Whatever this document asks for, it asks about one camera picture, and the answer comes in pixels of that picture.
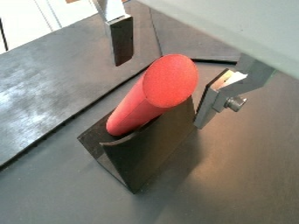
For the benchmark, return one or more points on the black curved cradle fixture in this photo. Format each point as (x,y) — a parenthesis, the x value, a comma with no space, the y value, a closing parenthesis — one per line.
(135,156)

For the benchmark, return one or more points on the red oval cylinder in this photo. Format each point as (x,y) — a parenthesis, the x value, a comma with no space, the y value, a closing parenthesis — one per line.
(164,86)

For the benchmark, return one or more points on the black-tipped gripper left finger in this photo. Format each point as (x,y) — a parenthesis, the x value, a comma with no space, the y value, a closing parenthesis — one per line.
(119,24)

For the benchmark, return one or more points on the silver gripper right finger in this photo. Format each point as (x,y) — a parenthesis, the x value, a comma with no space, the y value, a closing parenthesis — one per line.
(222,93)

